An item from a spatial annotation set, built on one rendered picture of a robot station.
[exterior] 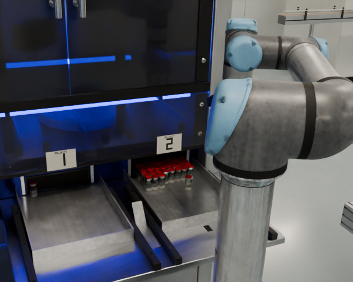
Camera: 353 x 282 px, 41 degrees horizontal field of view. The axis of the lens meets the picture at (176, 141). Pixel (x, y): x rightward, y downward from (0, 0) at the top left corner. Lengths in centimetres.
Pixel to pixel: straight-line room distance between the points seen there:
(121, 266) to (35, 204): 39
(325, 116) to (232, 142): 13
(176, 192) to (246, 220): 77
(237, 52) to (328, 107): 39
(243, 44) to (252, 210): 42
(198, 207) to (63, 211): 40
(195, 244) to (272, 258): 150
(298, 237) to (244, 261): 217
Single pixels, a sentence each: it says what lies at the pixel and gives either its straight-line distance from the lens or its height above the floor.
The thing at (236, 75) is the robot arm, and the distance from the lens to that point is 117.
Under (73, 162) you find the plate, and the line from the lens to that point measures 141.
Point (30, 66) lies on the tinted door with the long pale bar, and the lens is 131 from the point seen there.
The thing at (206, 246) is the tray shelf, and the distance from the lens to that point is 127.
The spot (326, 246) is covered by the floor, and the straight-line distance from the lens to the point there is 293.
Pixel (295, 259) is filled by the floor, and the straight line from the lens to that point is 277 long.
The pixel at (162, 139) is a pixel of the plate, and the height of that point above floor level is 104.
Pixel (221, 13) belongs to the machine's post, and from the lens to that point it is 145.
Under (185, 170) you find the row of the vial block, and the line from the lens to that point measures 155.
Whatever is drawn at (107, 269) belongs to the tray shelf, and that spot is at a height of 88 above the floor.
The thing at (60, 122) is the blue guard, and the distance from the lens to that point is 136.
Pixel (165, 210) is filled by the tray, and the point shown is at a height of 88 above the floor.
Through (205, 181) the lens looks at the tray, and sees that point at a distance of 157.
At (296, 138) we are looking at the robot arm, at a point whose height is 137.
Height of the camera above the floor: 162
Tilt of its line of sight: 23 degrees down
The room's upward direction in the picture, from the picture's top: 2 degrees clockwise
